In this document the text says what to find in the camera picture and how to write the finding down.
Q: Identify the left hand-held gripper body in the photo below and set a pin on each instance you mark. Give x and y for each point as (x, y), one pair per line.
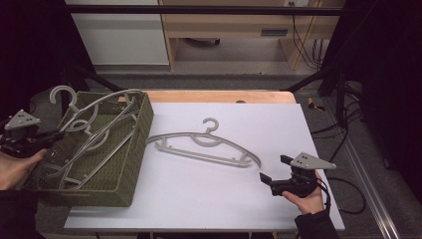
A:
(20, 120)

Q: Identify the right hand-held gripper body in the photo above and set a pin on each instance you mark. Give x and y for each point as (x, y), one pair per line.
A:
(312, 162)

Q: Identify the green woven basket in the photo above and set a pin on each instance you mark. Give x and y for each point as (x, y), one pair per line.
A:
(132, 159)

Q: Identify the person's left hand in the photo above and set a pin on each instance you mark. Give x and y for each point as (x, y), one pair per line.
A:
(15, 171)

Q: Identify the person's right hand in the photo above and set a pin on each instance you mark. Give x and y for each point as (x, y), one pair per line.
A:
(310, 204)

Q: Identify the white table board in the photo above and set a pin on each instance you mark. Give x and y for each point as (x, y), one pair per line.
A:
(232, 192)

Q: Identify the yellow and black tool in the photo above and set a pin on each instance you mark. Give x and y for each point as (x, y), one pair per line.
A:
(312, 103)

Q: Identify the dark curtain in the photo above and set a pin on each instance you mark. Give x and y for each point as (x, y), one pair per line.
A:
(391, 83)
(30, 49)

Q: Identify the white cabinet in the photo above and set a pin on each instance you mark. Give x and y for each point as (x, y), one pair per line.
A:
(119, 40)

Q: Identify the light wooden desk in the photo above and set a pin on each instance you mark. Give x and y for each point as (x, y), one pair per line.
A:
(225, 23)

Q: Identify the aluminium rail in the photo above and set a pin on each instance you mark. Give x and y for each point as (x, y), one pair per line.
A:
(375, 195)

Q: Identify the black slanted frame strut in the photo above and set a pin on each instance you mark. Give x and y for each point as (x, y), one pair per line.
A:
(99, 81)
(312, 79)

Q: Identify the black horizontal frame bar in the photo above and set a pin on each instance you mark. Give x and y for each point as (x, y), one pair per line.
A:
(199, 10)

